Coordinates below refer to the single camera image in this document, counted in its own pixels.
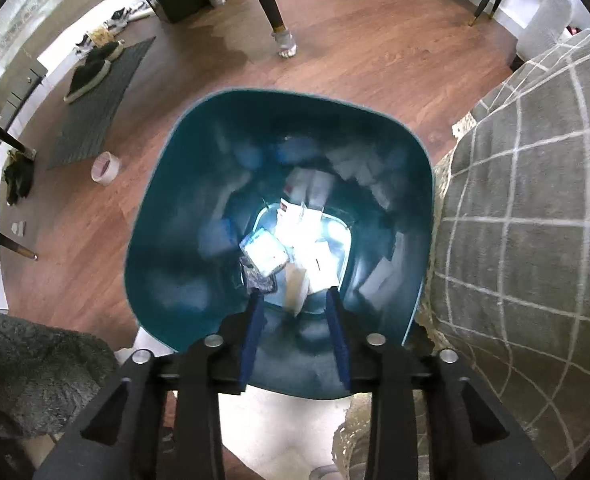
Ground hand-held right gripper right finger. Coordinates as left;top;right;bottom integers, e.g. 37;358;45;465
325;285;558;480

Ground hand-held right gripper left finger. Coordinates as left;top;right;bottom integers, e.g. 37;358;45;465
32;287;268;480

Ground white cardboard box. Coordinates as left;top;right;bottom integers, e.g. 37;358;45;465
285;240;342;318

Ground blue tissue packet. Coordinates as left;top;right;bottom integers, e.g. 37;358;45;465
239;230;290;278

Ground red and white box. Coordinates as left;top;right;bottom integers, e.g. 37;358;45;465
276;199;324;242

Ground teal trash bin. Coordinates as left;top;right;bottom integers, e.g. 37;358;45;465
124;87;435;401

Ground tape roll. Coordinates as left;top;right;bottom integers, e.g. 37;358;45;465
91;151;122;187

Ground grey fuzzy cloth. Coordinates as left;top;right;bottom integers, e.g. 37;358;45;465
0;307;119;441

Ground grey floor mat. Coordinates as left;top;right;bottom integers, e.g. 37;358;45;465
46;36;157;171

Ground black cloth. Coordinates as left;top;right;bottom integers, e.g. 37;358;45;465
2;152;35;206

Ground dark grey slipper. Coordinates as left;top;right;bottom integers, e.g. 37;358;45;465
82;40;125;64
64;57;112;103

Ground white sneakers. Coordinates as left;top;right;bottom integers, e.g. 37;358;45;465
102;0;154;36

